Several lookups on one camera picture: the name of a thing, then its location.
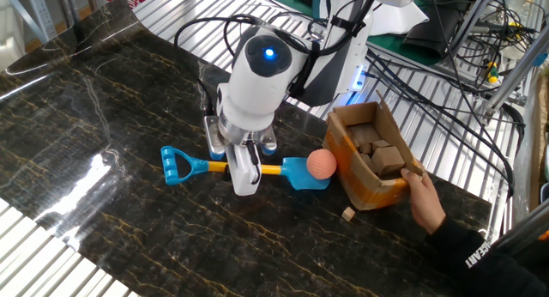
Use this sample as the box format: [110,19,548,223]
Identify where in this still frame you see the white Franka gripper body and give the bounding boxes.
[224,141,263,197]

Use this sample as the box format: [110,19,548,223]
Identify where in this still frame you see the blue yellow toy shovel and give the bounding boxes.
[160,145,332,191]

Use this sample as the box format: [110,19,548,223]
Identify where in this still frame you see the pink ribbed ball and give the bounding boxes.
[305,148,338,181]

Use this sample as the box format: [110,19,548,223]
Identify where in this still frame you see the taped cardboard box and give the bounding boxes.
[322,89,425,212]

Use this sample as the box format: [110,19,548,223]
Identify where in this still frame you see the black sleeved forearm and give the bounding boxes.
[422,217,549,297]

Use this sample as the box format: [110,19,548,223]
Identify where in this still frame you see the bare person hand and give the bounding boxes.
[400,166,448,236]

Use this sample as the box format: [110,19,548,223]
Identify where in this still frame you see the silver wrist plate blue caps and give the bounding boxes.
[202,115,279,161]

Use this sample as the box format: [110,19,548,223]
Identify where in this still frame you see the black marble pattern mat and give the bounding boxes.
[0,0,493,297]

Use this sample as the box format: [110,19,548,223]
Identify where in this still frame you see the medium wooden block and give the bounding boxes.
[358,153,377,174]
[345,125,361,150]

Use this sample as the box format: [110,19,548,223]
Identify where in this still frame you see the wide wooden block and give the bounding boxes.
[349,123,382,146]

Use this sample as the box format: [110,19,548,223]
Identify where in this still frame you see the large wooden cube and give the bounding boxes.
[370,145,407,178]

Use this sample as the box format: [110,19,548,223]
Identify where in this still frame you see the green desk mat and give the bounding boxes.
[268,0,443,67]

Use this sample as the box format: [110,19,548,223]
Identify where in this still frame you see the white paper sheet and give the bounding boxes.
[372,0,430,37]

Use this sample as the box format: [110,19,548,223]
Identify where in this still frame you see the black fabric pouch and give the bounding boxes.
[401,0,477,60]

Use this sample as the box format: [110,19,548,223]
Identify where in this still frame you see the grey metal bar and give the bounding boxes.
[0,0,48,45]

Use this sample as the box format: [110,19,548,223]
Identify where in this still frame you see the yellow green screwdriver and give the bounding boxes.
[483,58,501,84]

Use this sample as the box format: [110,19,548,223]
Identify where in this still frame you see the grey curved metal sheet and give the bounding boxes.
[512,67,549,223]

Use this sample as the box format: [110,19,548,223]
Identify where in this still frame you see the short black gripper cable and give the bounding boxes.
[244,140,262,185]

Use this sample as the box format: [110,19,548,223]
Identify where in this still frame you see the long black arm cable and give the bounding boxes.
[173,0,381,117]

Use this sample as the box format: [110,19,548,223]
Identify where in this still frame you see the perforated grey metal rail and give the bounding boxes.
[23,0,59,40]

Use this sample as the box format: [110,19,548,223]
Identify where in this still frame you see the aluminium frame profile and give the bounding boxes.
[480,28,549,122]
[445,0,498,62]
[492,209,549,258]

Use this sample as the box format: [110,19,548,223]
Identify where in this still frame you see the tangled black cables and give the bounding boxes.
[467,0,537,92]

